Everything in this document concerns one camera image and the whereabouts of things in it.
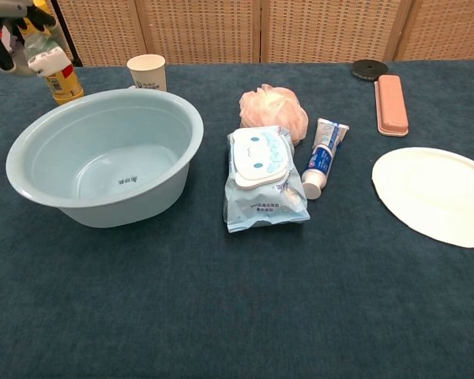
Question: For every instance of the white paper cup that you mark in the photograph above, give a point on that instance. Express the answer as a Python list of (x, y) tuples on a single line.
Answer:
[(148, 75)]

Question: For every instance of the pink bath loofah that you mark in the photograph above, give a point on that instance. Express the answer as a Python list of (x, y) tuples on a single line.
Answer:
[(268, 104)]

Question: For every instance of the light blue plastic basin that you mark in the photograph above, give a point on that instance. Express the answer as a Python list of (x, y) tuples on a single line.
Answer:
[(63, 130)]

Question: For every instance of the black tripod stand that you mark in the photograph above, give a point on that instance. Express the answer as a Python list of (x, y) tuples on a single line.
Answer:
[(72, 49)]

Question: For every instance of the yellow bottle with green cap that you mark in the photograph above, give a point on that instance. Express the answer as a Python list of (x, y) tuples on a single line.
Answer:
[(63, 88)]

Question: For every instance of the wicker folding screen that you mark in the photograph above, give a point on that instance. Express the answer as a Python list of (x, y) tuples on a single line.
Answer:
[(205, 27)]

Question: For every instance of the blue wet wipes pack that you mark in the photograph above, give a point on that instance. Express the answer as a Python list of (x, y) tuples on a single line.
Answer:
[(260, 205)]

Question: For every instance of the blue white toothpaste tube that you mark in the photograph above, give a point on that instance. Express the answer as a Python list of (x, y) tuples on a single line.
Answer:
[(322, 158)]

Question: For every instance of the dark blue table cloth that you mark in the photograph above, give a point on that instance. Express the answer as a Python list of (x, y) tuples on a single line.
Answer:
[(221, 308)]

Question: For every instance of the black round disc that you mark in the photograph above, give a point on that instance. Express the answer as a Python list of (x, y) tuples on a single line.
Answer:
[(365, 69)]

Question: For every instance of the pink toothbrush case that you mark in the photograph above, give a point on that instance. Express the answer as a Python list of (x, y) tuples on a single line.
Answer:
[(391, 102)]

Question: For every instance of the white paper plate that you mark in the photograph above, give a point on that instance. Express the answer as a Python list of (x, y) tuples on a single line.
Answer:
[(430, 189)]

